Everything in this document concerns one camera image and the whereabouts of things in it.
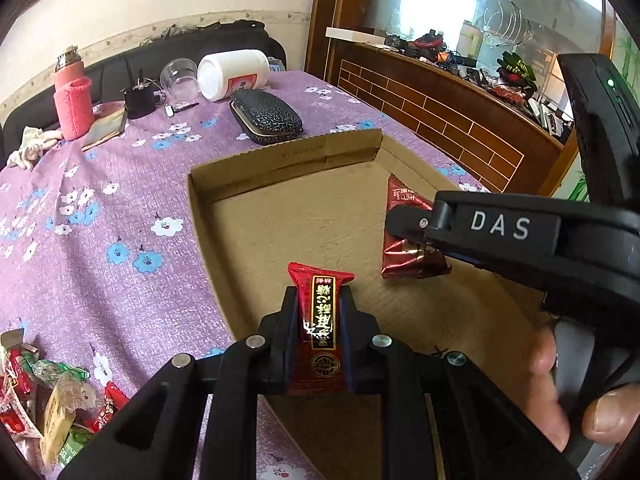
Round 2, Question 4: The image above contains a clutter of small items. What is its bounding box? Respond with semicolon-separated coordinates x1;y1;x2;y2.
385;30;576;136

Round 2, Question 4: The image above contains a small black pouch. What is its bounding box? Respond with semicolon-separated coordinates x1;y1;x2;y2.
123;67;167;120

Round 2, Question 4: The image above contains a purple floral tablecloth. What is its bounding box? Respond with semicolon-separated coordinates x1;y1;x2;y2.
0;69;493;480

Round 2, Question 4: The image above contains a red black label snack packet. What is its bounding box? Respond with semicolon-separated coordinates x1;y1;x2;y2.
286;261;356;396

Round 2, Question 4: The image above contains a pink thermos bottle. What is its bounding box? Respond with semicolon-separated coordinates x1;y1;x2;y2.
54;46;96;141

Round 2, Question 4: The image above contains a dark red foil snack packet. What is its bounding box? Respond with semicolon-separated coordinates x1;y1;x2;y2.
381;174;451;281

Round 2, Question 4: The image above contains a white plastic jar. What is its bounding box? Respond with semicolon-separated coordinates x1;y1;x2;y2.
197;49;272;102

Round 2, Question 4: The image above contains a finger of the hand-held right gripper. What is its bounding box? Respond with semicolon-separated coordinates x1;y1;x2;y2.
385;199;437;244

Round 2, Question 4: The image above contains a cardboard box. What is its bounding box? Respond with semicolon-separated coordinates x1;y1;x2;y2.
187;129;556;480

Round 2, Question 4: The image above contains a flat white box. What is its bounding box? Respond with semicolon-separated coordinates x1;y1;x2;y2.
325;26;388;43

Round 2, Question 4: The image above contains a pile of mixed snacks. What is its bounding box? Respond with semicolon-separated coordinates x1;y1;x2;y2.
0;329;130;473

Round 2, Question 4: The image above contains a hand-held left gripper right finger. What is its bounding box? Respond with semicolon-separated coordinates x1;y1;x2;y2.
340;290;581;480

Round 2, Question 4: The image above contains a white rag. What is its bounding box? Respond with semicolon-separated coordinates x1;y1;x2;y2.
6;126;63;170

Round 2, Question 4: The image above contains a black sofa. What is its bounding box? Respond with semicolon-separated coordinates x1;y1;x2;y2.
2;20;288;171

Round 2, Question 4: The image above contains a person's right hand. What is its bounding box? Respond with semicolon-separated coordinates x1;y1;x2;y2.
520;327;640;453

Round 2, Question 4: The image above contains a wooden partition cabinet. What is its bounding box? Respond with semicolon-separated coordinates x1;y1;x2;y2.
302;0;618;198

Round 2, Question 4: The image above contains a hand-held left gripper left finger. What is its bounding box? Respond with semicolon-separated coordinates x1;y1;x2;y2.
59;286;302;480

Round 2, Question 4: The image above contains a black glasses case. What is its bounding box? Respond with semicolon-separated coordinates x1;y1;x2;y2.
229;89;305;146

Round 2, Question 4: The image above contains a clear plastic cup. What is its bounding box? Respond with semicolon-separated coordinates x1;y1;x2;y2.
160;58;202;106

